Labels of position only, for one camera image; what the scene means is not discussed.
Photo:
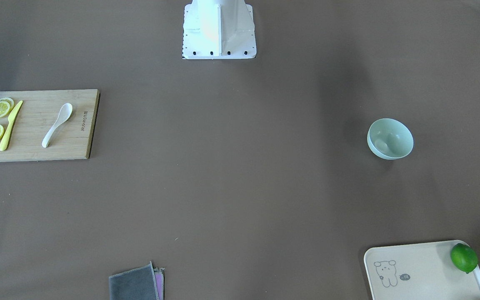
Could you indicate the pale green bowl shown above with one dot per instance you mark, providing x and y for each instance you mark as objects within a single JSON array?
[{"x": 390, "y": 139}]

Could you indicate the white ceramic spoon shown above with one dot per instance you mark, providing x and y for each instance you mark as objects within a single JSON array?
[{"x": 64, "y": 114}]

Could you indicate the grey folded cloth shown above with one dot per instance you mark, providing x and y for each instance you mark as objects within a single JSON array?
[{"x": 143, "y": 283}]

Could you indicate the cream plastic tray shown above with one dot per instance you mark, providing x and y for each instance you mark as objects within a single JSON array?
[{"x": 421, "y": 271}]

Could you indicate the yellow plastic knife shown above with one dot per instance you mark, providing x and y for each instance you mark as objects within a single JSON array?
[{"x": 5, "y": 140}]

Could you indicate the lemon slice near knife tip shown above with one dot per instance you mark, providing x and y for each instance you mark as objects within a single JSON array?
[{"x": 6, "y": 106}]

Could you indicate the green lime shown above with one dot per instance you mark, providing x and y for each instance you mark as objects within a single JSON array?
[{"x": 464, "y": 258}]

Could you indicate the white camera post with base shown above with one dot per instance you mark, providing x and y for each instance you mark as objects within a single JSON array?
[{"x": 218, "y": 29}]

